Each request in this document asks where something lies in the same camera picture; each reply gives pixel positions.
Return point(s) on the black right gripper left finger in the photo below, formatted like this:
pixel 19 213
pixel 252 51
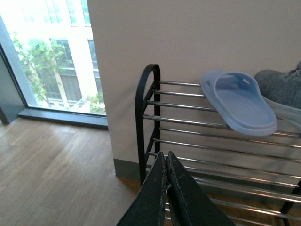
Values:
pixel 148 209

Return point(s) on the black metal shoe rack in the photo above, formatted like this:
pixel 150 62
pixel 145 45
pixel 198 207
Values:
pixel 256 181

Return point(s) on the grey knit sneaker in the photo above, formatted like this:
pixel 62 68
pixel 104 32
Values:
pixel 282 92

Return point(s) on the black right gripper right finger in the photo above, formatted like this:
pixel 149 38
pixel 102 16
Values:
pixel 189 205

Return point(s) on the light blue slipper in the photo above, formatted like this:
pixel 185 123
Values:
pixel 237 98

